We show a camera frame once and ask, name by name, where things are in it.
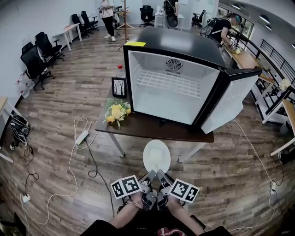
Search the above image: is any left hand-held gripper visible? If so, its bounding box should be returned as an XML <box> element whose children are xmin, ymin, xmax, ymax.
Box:
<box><xmin>110</xmin><ymin>169</ymin><xmax>158</xmax><ymax>211</ymax></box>

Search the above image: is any white power strip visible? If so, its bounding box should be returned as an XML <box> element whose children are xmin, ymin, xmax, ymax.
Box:
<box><xmin>75</xmin><ymin>130</ymin><xmax>89</xmax><ymax>146</ymax></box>

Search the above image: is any white shelf rack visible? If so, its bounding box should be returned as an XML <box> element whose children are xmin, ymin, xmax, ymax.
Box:
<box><xmin>250</xmin><ymin>77</ymin><xmax>289</xmax><ymax>125</ymax></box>

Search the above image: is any black mini fridge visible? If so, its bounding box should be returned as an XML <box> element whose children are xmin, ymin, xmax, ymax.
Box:
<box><xmin>123</xmin><ymin>26</ymin><xmax>263</xmax><ymax>135</ymax></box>

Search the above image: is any black metal railing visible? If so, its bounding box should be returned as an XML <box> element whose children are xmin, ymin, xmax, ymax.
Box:
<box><xmin>230</xmin><ymin>29</ymin><xmax>295</xmax><ymax>89</ymax></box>

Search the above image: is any black office chair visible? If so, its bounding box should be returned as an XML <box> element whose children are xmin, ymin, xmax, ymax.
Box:
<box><xmin>139</xmin><ymin>5</ymin><xmax>156</xmax><ymax>28</ymax></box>
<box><xmin>20</xmin><ymin>45</ymin><xmax>56</xmax><ymax>91</ymax></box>
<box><xmin>35</xmin><ymin>31</ymin><xmax>66</xmax><ymax>63</ymax></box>
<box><xmin>80</xmin><ymin>11</ymin><xmax>100</xmax><ymax>32</ymax></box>
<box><xmin>191</xmin><ymin>9</ymin><xmax>207</xmax><ymax>29</ymax></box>
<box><xmin>71</xmin><ymin>13</ymin><xmax>91</xmax><ymax>38</ymax></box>

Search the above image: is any thin black cable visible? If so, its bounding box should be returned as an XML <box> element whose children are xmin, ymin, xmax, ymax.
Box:
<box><xmin>24</xmin><ymin>146</ymin><xmax>40</xmax><ymax>197</ymax></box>

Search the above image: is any dark wooden table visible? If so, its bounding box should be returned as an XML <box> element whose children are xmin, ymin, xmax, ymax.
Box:
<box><xmin>94</xmin><ymin>84</ymin><xmax>215</xmax><ymax>163</ymax></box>

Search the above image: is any pack of water bottles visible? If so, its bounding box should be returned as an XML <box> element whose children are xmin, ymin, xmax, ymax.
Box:
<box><xmin>15</xmin><ymin>72</ymin><xmax>35</xmax><ymax>99</ymax></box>

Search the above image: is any black picture frame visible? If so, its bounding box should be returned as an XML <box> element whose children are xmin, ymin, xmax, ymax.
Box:
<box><xmin>111</xmin><ymin>77</ymin><xmax>128</xmax><ymax>99</ymax></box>

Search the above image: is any white desk with wooden top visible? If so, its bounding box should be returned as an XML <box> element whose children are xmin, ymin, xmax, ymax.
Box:
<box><xmin>270</xmin><ymin>98</ymin><xmax>295</xmax><ymax>158</ymax></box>
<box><xmin>52</xmin><ymin>23</ymin><xmax>83</xmax><ymax>52</ymax></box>
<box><xmin>0</xmin><ymin>96</ymin><xmax>24</xmax><ymax>165</ymax></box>

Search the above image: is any wooden coat rack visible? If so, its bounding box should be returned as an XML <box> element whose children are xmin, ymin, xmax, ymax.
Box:
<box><xmin>116</xmin><ymin>0</ymin><xmax>136</xmax><ymax>51</ymax></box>

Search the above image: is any person's right forearm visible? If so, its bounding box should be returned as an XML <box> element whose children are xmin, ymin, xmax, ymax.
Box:
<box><xmin>165</xmin><ymin>197</ymin><xmax>206</xmax><ymax>236</ymax></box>

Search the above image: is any person's black clothing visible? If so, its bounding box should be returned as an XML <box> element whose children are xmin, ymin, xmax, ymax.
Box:
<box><xmin>80</xmin><ymin>206</ymin><xmax>234</xmax><ymax>236</ymax></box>

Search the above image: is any long white cable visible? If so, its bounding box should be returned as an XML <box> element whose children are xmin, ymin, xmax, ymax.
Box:
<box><xmin>233</xmin><ymin>119</ymin><xmax>277</xmax><ymax>232</ymax></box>
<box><xmin>20</xmin><ymin>115</ymin><xmax>99</xmax><ymax>225</ymax></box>

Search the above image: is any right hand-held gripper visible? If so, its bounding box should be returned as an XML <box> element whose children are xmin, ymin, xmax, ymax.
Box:
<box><xmin>156</xmin><ymin>169</ymin><xmax>200</xmax><ymax>210</ymax></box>

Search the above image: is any yellow flower bouquet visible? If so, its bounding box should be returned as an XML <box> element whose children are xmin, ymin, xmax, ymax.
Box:
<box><xmin>102</xmin><ymin>97</ymin><xmax>132</xmax><ymax>130</ymax></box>

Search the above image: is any clear bottle with red cap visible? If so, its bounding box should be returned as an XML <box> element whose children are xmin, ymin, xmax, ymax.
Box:
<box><xmin>115</xmin><ymin>65</ymin><xmax>126</xmax><ymax>79</ymax></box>

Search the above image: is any pink wrist bracelet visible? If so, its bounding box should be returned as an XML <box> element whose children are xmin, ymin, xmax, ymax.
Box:
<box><xmin>127</xmin><ymin>199</ymin><xmax>144</xmax><ymax>212</ymax></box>

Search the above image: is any black floor cable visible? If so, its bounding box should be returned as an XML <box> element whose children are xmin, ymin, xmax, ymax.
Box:
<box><xmin>82</xmin><ymin>138</ymin><xmax>115</xmax><ymax>218</ymax></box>

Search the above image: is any black and white bag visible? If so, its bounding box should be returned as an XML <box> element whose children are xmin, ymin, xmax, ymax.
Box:
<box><xmin>10</xmin><ymin>114</ymin><xmax>31</xmax><ymax>148</ymax></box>

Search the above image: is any person's left forearm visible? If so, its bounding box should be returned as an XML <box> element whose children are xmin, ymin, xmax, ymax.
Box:
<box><xmin>107</xmin><ymin>192</ymin><xmax>145</xmax><ymax>231</ymax></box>

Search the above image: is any long wooden counter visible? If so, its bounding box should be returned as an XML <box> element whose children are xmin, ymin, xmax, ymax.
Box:
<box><xmin>226</xmin><ymin>47</ymin><xmax>277</xmax><ymax>84</ymax></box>

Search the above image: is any white plate of food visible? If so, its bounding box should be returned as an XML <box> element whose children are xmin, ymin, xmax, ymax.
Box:
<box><xmin>142</xmin><ymin>139</ymin><xmax>171</xmax><ymax>174</ymax></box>

